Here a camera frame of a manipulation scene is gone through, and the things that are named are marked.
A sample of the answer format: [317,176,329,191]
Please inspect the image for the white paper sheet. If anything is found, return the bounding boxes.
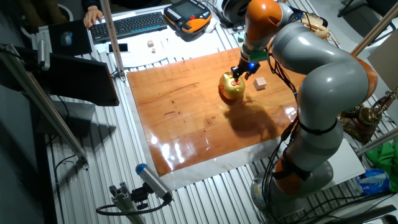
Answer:
[167,24,233,62]
[93,30,175,68]

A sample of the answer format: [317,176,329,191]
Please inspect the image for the person's bare hand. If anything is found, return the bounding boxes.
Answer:
[83,5,104,29]

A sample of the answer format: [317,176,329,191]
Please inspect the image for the black camera clamp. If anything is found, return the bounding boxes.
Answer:
[130,183,152,211]

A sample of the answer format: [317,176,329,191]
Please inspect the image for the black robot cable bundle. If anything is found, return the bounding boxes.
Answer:
[261,43,315,224]

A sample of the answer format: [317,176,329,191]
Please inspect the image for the black mouse pad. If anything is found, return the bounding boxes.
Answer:
[48,19,93,57]

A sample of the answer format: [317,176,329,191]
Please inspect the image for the dark computer mouse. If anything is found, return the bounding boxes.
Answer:
[60,30,73,47]

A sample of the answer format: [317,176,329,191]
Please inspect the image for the white rounded object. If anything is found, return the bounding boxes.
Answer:
[203,17,218,34]

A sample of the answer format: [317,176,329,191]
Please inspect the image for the aluminium frame bar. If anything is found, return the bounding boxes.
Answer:
[354,127,398,156]
[99,0,127,82]
[0,43,90,170]
[350,1,398,57]

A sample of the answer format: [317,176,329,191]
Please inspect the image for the glossy wooden board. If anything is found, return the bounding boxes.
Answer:
[126,46,307,176]

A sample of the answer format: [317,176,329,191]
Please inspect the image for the grey flat panel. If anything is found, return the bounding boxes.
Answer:
[366,29,398,91]

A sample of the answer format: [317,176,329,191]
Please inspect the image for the black monitor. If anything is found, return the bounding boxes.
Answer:
[29,52,121,107]

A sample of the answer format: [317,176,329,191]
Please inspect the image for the dark sleeved forearm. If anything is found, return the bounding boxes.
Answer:
[81,0,105,11]

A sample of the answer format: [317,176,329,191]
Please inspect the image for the green cloth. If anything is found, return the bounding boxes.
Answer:
[365,141,398,192]

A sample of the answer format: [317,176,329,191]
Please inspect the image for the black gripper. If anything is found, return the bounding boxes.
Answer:
[231,60,261,82]

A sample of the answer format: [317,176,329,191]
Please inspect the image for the golden piggy bank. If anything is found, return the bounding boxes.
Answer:
[218,71,246,101]

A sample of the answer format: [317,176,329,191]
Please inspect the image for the thin black cable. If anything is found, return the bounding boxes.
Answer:
[48,133,77,224]

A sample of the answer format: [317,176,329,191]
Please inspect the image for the black smartphone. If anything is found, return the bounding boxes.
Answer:
[106,42,129,54]

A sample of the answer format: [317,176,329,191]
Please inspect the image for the pale wooden cube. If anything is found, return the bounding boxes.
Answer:
[252,76,267,91]

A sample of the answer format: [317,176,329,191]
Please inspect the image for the black and orange teach pendant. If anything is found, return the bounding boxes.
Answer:
[163,0,213,34]

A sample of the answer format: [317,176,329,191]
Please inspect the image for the blue tissue pack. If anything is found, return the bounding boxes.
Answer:
[356,168,391,196]

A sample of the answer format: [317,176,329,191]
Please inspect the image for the black camera cable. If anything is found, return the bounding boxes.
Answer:
[95,198,170,217]

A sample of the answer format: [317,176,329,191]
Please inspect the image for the black keyboard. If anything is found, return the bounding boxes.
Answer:
[89,11,169,44]

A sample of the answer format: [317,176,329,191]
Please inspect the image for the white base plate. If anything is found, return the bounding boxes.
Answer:
[320,138,366,190]

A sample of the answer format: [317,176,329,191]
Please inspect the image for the silver camera with blue cap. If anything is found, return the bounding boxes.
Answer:
[135,163,174,203]

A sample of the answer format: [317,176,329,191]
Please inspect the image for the slim silver camera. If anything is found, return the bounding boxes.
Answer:
[37,39,51,72]

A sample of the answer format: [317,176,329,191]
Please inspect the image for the short aluminium profile stub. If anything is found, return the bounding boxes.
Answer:
[108,182,146,224]

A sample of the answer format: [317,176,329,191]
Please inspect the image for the dark grey box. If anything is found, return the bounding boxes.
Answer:
[34,99,96,138]

